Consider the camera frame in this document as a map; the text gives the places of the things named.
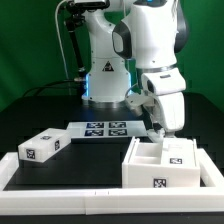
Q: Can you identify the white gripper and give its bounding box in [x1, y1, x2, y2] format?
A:
[141, 68, 186, 132]

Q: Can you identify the white cabinet body box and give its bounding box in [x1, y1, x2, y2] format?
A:
[122, 137, 200, 188]

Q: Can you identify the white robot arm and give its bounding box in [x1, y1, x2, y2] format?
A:
[67, 0, 187, 134]

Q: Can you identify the white cabinet top block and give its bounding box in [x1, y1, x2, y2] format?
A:
[18, 128, 71, 163]

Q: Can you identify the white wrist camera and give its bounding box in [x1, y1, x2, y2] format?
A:
[125, 93, 153, 117]

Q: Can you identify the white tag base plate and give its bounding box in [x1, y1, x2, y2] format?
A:
[67, 121, 147, 139]

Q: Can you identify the black cable bundle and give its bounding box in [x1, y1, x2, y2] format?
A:
[21, 79, 88, 98]

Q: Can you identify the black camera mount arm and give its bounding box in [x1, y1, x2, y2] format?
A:
[65, 0, 110, 81]

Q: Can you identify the white U-shaped fence frame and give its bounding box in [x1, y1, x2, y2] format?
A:
[0, 149, 224, 215]

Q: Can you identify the white cable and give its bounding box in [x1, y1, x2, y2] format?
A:
[54, 0, 73, 96]

